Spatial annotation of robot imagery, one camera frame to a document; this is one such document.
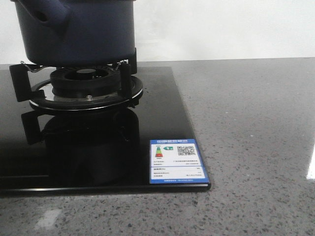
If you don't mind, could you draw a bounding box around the black pot support ring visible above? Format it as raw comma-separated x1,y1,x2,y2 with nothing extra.
9,48,144,115

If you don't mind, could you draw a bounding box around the black glass gas stove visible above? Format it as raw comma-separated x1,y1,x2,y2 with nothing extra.
0,61,211,195

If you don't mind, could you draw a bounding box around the blue energy label sticker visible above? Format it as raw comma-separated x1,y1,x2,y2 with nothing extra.
149,139,210,184

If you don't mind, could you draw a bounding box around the dark blue pot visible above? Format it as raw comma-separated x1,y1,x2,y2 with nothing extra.
14,0,135,67

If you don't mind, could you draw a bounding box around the black burner head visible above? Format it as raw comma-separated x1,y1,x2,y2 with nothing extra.
50,66,121,98

